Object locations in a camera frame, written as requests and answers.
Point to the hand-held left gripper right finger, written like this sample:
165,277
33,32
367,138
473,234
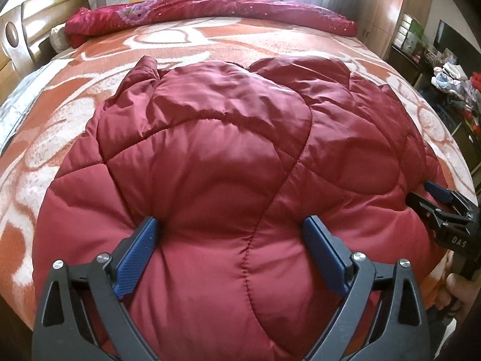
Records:
323,255

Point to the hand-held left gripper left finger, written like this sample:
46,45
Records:
139,255

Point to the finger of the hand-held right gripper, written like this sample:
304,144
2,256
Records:
439,191
424,205

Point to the dark red quilted jacket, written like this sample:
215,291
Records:
225,158

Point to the pile of clothes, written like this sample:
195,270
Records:
458,90

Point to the person's right hand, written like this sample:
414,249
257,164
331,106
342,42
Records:
453,289

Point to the dark desk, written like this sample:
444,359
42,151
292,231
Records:
451,135

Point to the black monitor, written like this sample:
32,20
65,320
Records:
451,39

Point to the stack of storage boxes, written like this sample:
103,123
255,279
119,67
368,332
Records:
407,32

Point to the wooden wardrobe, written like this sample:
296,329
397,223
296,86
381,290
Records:
387,7

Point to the white bed sheet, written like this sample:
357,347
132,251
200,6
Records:
18,101

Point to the orange floral blanket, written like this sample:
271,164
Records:
210,43

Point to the white pillow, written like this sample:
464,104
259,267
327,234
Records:
59,37

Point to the red sequined quilt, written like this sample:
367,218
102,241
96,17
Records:
210,9

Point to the wooden headboard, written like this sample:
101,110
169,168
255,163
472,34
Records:
37,18

